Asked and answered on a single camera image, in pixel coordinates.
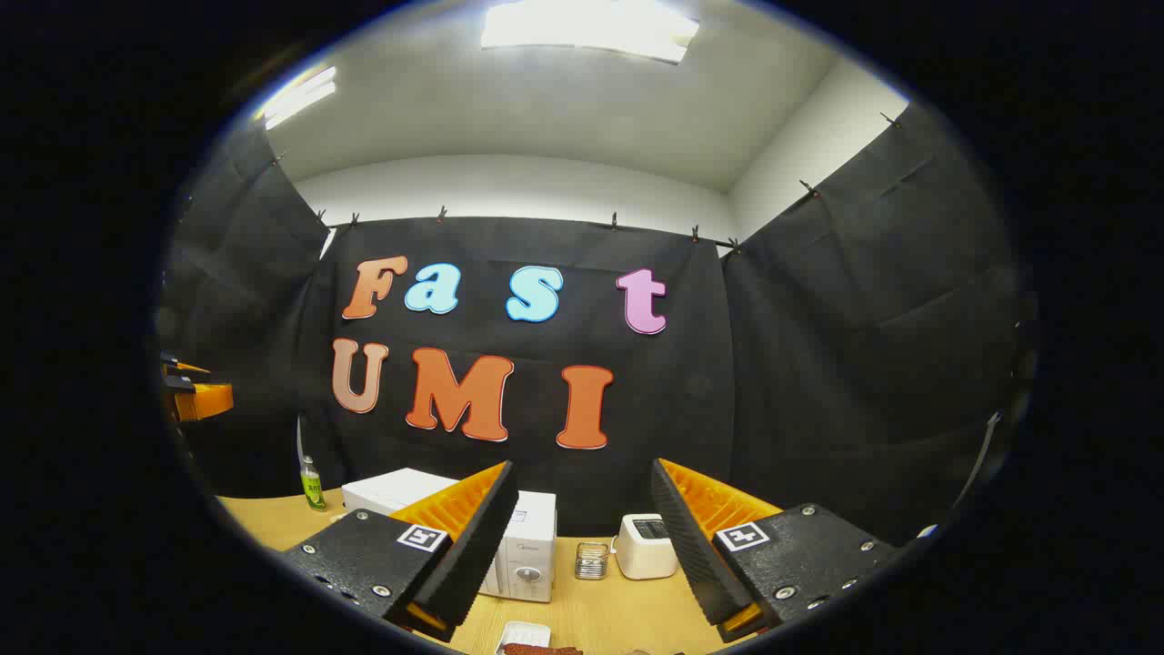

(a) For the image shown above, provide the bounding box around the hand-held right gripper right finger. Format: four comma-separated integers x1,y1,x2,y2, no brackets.
650,458,901,643

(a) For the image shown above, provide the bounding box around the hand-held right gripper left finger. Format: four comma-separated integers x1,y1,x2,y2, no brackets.
282,460,520,643

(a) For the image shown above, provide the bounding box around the white microwave oven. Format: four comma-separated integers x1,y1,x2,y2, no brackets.
341,468,557,603

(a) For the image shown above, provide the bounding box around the white toaster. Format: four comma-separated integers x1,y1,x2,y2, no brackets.
616,514,678,580

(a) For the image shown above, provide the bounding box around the ceiling light panel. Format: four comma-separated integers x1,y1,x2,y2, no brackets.
259,65,337,130
480,0,700,65

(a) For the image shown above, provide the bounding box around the small white dish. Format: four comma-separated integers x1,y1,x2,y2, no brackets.
496,621,552,655

